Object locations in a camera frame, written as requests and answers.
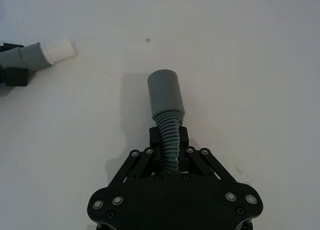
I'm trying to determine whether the grey corrugated hose with cuff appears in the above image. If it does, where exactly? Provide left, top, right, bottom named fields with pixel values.
left=146, top=68, right=186, bottom=176

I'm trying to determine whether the grey hose with white connector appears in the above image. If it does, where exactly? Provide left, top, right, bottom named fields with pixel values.
left=0, top=37, right=77, bottom=74

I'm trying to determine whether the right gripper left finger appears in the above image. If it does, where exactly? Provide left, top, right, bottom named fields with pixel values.
left=110, top=126, right=165, bottom=185

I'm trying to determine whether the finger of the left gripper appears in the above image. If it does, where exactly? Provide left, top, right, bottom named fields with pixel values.
left=0, top=64, right=38, bottom=91
left=0, top=42, right=26, bottom=54

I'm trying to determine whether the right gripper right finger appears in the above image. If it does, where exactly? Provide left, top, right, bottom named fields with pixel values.
left=177, top=126, right=238, bottom=183

